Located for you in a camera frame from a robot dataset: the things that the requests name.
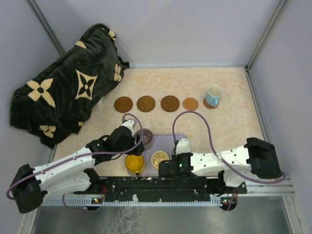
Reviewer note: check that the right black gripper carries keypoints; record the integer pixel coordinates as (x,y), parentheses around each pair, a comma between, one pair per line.
(164,167)

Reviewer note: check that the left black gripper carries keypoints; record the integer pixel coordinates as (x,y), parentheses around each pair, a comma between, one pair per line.
(138,145)

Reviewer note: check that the transparent purple cup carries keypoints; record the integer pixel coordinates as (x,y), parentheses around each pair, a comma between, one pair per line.
(145,135)

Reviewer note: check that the dark brown grooved coaster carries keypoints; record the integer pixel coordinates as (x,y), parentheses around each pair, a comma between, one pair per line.
(123,104)

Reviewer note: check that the light brown small coaster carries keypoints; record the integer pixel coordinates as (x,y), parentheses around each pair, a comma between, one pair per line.
(207,105)
(190,104)

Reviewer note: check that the cream and blue mug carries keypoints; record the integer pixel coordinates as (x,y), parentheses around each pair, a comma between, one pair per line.
(213,95)

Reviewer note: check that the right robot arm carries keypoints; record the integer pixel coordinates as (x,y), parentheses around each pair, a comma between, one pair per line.
(256,161)

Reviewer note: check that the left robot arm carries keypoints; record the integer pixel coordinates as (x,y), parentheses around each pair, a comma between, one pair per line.
(72,174)

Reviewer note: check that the lavender plastic tray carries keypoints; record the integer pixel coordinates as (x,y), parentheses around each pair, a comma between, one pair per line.
(162,142)

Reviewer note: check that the yellow transparent mug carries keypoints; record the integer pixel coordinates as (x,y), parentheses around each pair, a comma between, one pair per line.
(135,165)

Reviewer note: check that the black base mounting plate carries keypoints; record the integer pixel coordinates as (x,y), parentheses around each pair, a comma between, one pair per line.
(154,189)

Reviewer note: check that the black floral plush blanket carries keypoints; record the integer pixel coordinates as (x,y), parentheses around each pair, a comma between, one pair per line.
(58,101)

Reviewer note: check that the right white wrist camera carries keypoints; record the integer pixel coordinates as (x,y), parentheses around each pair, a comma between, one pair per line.
(181,146)

